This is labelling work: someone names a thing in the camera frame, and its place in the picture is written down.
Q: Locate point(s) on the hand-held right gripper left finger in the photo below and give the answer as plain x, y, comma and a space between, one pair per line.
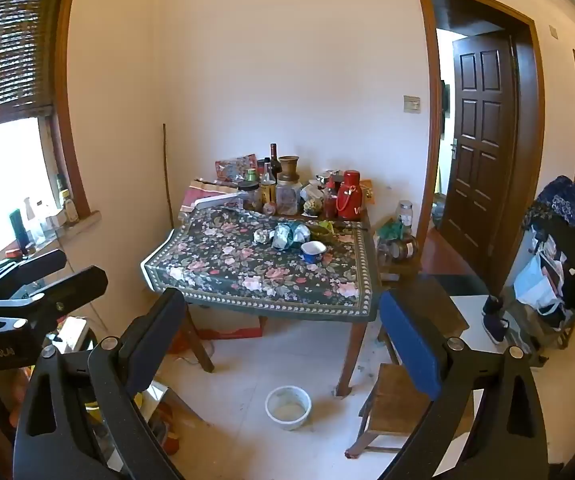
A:
152, 342

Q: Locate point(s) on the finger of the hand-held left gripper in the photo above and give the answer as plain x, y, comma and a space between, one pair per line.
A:
42, 266
79, 285

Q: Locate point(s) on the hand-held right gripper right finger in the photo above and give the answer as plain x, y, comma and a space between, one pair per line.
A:
407, 340

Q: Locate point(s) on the blue white cup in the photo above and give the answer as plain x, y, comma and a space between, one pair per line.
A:
313, 256

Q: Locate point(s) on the green snack wrapper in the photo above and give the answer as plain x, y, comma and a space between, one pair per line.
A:
325, 230

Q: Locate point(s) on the white plastic bucket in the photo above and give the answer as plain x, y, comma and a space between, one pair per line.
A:
288, 412

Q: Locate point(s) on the silver wrapper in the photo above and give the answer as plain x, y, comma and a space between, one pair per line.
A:
262, 236

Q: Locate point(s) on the dark green flask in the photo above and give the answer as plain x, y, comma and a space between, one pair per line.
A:
15, 225

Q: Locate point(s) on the white plastic container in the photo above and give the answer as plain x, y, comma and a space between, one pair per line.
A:
74, 334

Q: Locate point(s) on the white spray bottle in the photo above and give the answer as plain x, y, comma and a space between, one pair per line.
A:
30, 217

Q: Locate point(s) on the wooden table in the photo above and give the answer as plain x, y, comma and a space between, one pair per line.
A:
351, 355

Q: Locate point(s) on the light wooden stool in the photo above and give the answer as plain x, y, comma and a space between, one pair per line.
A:
392, 400

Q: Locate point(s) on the small wooden stool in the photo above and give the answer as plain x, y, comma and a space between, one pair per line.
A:
392, 270

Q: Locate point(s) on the red white cardboard box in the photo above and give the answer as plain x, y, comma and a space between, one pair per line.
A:
227, 330

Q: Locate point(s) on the green glass bottle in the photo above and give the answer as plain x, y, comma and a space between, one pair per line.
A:
59, 187

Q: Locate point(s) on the dark blue shoe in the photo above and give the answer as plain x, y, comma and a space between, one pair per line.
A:
492, 305
497, 329

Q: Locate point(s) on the brown lying jar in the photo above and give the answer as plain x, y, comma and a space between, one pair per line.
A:
406, 248

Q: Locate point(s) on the green plastic bag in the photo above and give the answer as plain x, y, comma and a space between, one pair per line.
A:
391, 230

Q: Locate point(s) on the white-lidded glass jar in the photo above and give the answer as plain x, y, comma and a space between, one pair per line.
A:
405, 215

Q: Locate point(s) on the thin wooden stick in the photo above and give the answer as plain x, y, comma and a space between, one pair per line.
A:
166, 175

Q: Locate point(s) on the red patterned box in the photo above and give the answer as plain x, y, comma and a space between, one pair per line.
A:
202, 195

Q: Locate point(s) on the red thermos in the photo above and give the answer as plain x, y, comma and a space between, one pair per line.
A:
350, 197

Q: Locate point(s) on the red sauce bottle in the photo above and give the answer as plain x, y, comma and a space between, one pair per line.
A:
331, 205

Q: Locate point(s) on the white plastic bar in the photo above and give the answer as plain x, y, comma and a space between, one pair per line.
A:
217, 201

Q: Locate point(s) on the green custard apple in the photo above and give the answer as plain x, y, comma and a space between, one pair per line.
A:
312, 207

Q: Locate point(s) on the black-lidded jar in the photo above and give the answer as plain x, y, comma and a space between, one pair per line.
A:
250, 197

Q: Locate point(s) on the white paper packet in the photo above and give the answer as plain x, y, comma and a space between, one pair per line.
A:
312, 191

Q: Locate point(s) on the small lying glass bottle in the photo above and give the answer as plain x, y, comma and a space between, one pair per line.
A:
270, 208

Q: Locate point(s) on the silver foil packets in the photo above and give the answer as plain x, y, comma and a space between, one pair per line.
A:
330, 177

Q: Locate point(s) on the large glass jar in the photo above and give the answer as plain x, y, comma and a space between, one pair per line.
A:
288, 200

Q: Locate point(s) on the red printed snack bag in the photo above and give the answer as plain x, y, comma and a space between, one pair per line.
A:
232, 167

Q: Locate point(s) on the brown panelled door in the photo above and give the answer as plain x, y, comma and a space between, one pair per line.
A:
477, 160

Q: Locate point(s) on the clear glass liquor bottle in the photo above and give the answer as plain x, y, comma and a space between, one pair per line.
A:
267, 185

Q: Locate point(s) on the green-capped bottle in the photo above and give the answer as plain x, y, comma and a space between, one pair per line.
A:
252, 175

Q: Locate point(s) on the brown ceramic vase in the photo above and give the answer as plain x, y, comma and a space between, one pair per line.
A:
288, 167

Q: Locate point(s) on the blue patterned cloth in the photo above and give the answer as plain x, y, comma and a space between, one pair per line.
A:
567, 200

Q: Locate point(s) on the bamboo window blind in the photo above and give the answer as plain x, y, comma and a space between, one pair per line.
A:
7, 50

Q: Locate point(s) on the dark wine bottle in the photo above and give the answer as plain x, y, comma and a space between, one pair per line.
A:
274, 160

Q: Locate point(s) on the wooden window frame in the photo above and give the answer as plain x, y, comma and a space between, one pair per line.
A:
62, 110

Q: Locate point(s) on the light switch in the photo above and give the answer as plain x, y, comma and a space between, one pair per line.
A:
412, 104

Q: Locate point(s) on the wall socket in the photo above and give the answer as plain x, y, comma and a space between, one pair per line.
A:
553, 31

